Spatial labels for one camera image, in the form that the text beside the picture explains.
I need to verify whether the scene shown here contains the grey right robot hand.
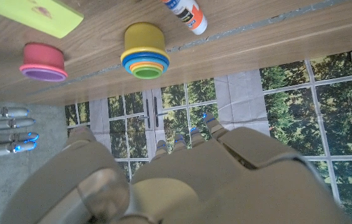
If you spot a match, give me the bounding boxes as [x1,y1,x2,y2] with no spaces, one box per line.
[0,106,40,159]

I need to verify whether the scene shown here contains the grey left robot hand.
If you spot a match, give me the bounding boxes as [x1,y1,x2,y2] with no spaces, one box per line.
[0,112,352,224]

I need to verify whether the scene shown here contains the yellow sticky note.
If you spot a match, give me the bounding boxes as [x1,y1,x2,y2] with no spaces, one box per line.
[0,0,85,39]

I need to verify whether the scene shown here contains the white orange glue stick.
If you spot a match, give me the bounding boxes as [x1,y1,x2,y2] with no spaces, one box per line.
[162,0,209,35]

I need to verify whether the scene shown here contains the pink cup purple inside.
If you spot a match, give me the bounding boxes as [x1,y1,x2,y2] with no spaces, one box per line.
[19,42,69,83]

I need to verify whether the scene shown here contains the printed window garden backdrop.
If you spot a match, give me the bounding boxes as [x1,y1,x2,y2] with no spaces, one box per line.
[64,51,352,224]

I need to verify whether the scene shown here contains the stacked yellow blue green cups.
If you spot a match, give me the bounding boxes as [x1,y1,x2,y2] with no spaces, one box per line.
[120,22,171,80]

